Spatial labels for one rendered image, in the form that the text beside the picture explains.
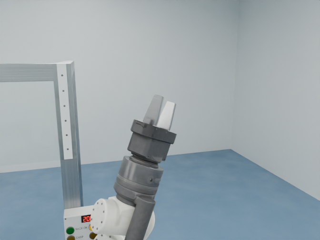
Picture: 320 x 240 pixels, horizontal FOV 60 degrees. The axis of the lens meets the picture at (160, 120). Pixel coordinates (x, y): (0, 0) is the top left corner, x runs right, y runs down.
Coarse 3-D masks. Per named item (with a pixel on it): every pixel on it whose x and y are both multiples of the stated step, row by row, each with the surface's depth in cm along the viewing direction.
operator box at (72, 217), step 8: (72, 208) 105; (80, 208) 105; (88, 208) 105; (64, 216) 100; (72, 216) 100; (80, 216) 101; (64, 224) 100; (72, 224) 101; (80, 224) 102; (88, 224) 103; (80, 232) 102; (88, 232) 103
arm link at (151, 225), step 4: (152, 212) 58; (152, 216) 58; (152, 220) 57; (152, 224) 57; (148, 228) 57; (152, 228) 57; (148, 232) 57; (96, 236) 60; (100, 236) 60; (104, 236) 61; (108, 236) 61; (112, 236) 62; (116, 236) 62; (120, 236) 61; (124, 236) 61; (144, 236) 57
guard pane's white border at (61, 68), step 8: (64, 64) 94; (64, 72) 94; (64, 80) 95; (64, 88) 95; (64, 96) 96; (64, 104) 96; (64, 112) 97; (64, 120) 98; (64, 128) 98; (64, 136) 99; (64, 144) 99; (64, 152) 100
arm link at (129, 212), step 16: (128, 192) 53; (144, 192) 53; (96, 208) 55; (112, 208) 53; (128, 208) 53; (144, 208) 51; (96, 224) 53; (112, 224) 52; (128, 224) 54; (144, 224) 51
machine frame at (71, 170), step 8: (72, 64) 134; (72, 72) 121; (72, 80) 200; (72, 88) 100; (64, 160) 101; (72, 160) 102; (64, 168) 102; (72, 168) 103; (80, 168) 216; (64, 176) 102; (72, 176) 103; (80, 176) 217; (64, 184) 103; (72, 184) 104; (80, 184) 218; (64, 192) 104; (72, 192) 105; (80, 192) 220; (64, 200) 104; (72, 200) 105; (80, 200) 221; (64, 208) 105
